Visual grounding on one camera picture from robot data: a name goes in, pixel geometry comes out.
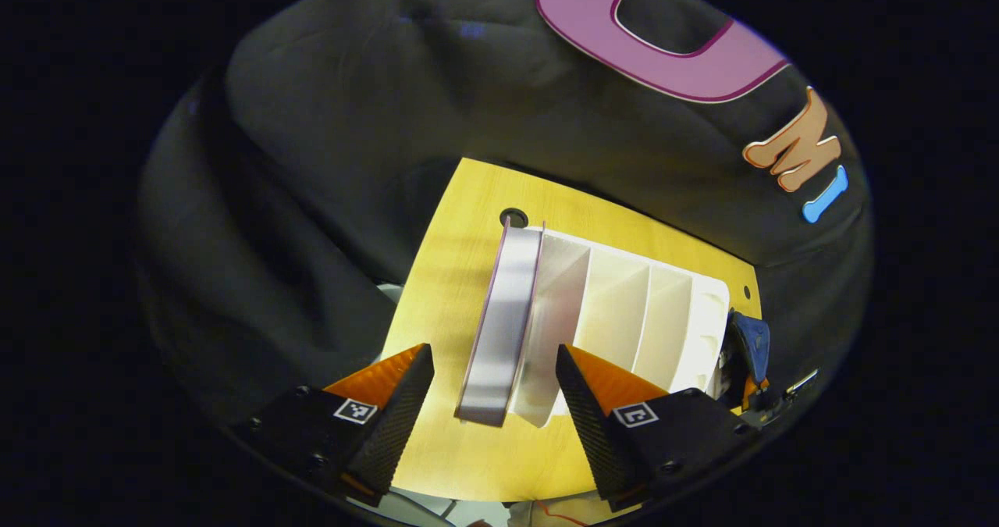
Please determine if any blue schoolbag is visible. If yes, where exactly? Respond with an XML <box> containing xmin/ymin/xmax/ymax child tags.
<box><xmin>722</xmin><ymin>311</ymin><xmax>772</xmax><ymax>411</ymax></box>

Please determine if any pink book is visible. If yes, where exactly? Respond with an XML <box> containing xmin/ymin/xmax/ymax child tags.
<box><xmin>455</xmin><ymin>216</ymin><xmax>546</xmax><ymax>428</ymax></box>

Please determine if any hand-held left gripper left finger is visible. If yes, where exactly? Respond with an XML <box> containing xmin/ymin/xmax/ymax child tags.
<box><xmin>248</xmin><ymin>344</ymin><xmax>436</xmax><ymax>507</ymax></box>

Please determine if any white bookshelf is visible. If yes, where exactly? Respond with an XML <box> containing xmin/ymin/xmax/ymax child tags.
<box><xmin>507</xmin><ymin>226</ymin><xmax>732</xmax><ymax>428</ymax></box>

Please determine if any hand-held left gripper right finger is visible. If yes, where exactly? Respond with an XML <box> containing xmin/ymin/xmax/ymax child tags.
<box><xmin>556</xmin><ymin>345</ymin><xmax>762</xmax><ymax>512</ymax></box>

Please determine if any black backdrop cloth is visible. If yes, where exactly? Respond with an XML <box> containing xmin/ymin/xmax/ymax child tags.
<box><xmin>137</xmin><ymin>0</ymin><xmax>871</xmax><ymax>434</ymax></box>

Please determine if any red cable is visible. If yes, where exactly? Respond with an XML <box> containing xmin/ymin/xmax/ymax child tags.
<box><xmin>535</xmin><ymin>498</ymin><xmax>586</xmax><ymax>527</ymax></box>

